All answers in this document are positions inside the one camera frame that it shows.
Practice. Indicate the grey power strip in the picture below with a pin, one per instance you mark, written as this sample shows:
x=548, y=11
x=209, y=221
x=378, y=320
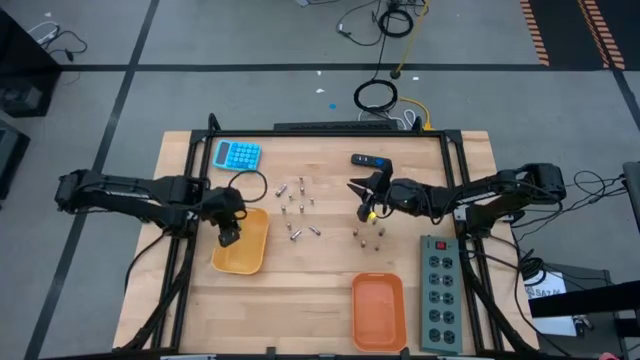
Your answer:
x=425, y=300

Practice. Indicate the silver metal bracket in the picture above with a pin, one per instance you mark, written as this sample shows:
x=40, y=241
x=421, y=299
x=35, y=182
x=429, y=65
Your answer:
x=460, y=213

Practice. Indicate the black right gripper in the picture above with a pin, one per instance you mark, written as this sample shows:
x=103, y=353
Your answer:
x=402, y=196

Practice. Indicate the black orange-striped floor mat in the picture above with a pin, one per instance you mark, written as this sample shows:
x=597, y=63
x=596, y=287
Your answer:
x=565, y=30

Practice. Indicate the black aluminium table frame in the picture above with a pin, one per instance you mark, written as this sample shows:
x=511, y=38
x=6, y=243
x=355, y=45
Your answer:
x=320, y=133

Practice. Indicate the black cabinet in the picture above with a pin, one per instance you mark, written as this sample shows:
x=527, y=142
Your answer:
x=20, y=75

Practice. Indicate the white paper sheet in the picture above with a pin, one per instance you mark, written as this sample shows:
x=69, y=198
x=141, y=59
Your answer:
x=555, y=325

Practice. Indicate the black equipment stand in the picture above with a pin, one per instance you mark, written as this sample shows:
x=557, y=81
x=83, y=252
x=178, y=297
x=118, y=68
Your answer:
x=585, y=300

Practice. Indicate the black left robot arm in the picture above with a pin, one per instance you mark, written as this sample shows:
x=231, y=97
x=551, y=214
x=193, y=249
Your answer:
x=125, y=192

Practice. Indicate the blue calculator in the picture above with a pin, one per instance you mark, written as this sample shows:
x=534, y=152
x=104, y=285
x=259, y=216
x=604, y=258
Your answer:
x=240, y=157

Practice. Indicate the yellow plastic bin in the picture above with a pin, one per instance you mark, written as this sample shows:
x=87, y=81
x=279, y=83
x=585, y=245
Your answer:
x=250, y=250

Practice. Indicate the white paper label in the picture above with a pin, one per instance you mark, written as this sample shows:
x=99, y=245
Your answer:
x=550, y=287

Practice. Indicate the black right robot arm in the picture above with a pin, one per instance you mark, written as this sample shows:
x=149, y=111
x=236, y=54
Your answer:
x=500, y=192

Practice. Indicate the black box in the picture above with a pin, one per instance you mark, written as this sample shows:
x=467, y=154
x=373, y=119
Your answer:
x=10, y=160

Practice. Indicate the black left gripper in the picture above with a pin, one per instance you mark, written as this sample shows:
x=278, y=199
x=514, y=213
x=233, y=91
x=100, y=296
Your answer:
x=220, y=205

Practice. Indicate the orange plastic bin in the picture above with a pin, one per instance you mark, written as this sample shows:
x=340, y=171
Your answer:
x=378, y=315

